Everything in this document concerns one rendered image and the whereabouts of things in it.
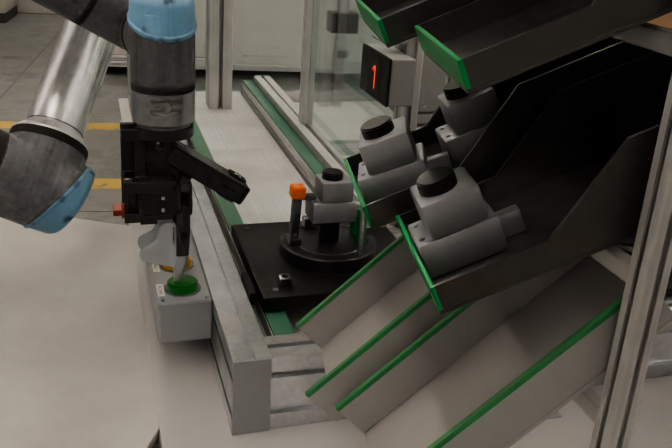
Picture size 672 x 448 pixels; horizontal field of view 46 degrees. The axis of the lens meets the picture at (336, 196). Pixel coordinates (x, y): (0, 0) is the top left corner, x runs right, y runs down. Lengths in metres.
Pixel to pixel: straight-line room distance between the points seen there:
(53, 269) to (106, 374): 0.33
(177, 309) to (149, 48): 0.34
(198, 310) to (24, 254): 0.46
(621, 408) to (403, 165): 0.27
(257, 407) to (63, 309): 0.41
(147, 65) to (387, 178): 0.34
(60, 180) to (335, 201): 0.39
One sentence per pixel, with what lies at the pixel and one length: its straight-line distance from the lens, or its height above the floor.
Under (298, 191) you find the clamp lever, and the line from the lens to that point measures 1.10.
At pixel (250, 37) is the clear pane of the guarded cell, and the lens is 2.34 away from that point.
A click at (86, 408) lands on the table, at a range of 1.04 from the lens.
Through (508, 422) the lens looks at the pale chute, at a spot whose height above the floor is 1.10.
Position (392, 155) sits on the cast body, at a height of 1.25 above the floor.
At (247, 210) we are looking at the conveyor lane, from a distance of 1.44.
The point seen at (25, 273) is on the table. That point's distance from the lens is 1.37.
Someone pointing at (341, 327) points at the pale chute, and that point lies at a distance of 0.89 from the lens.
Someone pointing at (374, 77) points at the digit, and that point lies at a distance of 1.22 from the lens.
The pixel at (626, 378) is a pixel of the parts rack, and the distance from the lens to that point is 0.61.
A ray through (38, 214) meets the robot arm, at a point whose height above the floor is 1.01.
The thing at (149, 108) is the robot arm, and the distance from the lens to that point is 0.95.
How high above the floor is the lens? 1.46
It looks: 21 degrees down
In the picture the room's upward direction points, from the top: 4 degrees clockwise
